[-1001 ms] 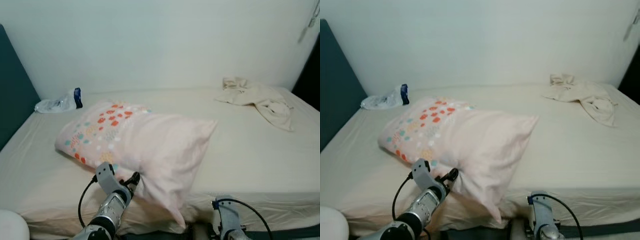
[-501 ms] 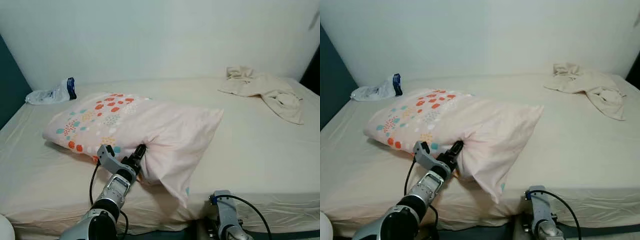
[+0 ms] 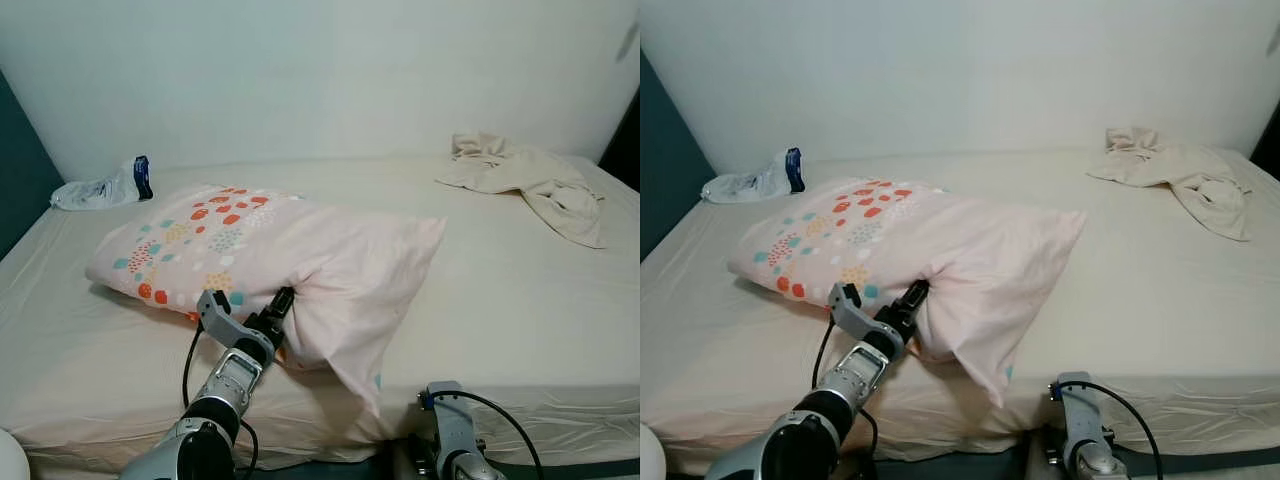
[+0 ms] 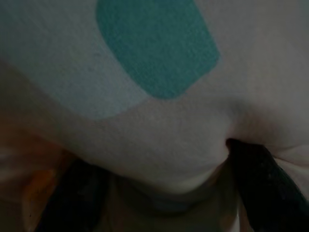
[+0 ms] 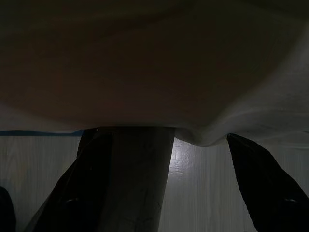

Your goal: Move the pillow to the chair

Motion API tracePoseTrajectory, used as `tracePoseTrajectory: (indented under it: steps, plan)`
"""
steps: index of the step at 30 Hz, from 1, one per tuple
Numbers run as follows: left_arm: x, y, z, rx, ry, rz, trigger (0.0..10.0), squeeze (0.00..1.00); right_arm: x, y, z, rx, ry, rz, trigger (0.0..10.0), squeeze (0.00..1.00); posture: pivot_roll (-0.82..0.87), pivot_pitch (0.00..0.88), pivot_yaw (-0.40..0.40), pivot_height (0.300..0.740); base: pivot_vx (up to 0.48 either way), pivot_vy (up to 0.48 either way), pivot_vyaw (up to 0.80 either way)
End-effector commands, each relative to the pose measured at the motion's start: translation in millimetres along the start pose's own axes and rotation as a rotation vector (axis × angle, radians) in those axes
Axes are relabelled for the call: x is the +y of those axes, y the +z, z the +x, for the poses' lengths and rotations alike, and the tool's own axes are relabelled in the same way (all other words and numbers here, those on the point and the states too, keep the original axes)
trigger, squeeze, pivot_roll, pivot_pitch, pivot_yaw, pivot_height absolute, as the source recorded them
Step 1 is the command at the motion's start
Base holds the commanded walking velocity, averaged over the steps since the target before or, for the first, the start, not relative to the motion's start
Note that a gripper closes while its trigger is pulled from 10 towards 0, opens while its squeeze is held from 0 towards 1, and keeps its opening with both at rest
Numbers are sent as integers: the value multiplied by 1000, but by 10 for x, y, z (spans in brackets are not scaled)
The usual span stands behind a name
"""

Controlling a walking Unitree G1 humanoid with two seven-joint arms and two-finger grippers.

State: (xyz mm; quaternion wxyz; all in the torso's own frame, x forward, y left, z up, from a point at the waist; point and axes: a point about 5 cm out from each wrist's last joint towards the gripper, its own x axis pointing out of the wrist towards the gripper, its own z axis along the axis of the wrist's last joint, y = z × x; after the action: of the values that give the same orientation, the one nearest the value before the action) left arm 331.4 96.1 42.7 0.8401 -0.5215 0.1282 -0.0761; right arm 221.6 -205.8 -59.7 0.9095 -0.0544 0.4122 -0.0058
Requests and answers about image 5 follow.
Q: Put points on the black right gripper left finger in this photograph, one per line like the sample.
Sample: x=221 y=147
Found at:
x=82 y=183

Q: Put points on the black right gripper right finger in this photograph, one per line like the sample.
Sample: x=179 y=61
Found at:
x=268 y=191

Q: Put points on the white soft pillow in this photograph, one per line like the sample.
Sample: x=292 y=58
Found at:
x=149 y=72

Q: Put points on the blue strip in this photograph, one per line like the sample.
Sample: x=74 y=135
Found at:
x=36 y=133

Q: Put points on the dark rounded object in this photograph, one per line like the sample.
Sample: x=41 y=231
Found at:
x=6 y=212

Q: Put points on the dark grey veined post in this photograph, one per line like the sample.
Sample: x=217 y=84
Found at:
x=140 y=178

